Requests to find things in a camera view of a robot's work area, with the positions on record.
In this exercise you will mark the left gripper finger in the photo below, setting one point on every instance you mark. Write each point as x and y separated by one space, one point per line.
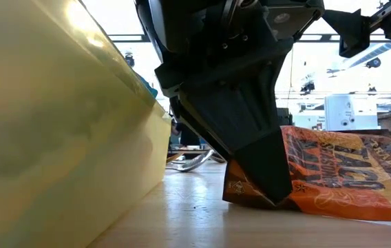
195 120
243 120

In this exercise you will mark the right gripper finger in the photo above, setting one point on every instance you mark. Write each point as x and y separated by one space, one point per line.
354 32

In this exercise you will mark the orange taco seasoning packet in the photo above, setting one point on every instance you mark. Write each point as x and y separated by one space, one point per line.
336 172

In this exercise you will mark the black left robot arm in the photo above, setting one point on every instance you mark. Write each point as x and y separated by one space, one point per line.
154 20

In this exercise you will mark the person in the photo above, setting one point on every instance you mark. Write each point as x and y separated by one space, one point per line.
187 136

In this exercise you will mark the black ceiling lamp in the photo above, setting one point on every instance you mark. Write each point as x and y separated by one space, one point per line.
307 87
373 62
130 59

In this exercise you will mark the black monitor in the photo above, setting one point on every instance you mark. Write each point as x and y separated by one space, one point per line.
285 117

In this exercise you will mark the white square column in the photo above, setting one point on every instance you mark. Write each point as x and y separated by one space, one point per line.
340 113

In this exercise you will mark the black framed linear light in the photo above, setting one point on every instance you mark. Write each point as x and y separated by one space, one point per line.
126 38

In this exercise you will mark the yellow plastic bin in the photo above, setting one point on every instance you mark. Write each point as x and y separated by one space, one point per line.
61 137

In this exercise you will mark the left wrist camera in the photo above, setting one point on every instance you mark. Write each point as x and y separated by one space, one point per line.
285 19

